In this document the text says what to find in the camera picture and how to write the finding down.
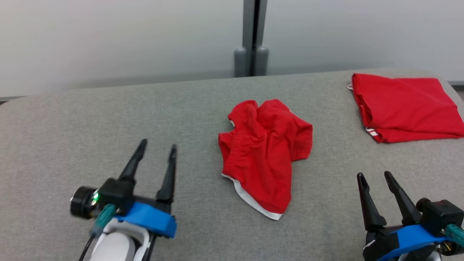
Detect left camera cable teal plug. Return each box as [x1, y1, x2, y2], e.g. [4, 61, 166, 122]
[78, 204, 117, 261]

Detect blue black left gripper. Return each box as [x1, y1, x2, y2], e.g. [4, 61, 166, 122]
[70, 138, 178, 239]

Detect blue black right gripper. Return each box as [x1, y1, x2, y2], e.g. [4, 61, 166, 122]
[357, 171, 452, 261]

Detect red shorts with white stripes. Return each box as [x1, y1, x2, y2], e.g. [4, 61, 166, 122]
[217, 99, 313, 221]

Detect right camera cable teal plug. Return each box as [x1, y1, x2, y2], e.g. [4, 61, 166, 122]
[444, 223, 464, 248]

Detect grey metal partition post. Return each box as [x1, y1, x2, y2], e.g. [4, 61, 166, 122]
[234, 0, 269, 77]

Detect camera cable teal plug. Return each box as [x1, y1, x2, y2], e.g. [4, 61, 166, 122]
[78, 204, 117, 261]
[444, 223, 464, 248]

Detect red white jersey shirt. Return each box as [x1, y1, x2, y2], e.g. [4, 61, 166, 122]
[347, 73, 464, 144]

